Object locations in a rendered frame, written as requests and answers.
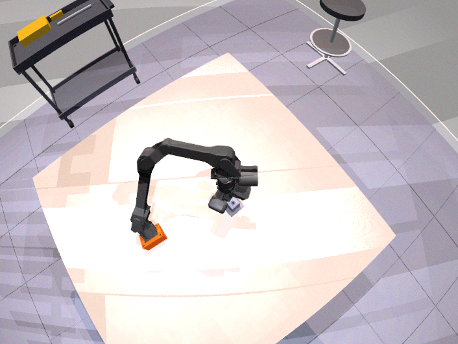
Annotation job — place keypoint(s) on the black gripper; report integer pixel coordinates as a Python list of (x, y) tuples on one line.
[(223, 194)]

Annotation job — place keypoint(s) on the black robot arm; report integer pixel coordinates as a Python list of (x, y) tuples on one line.
[(227, 169)]

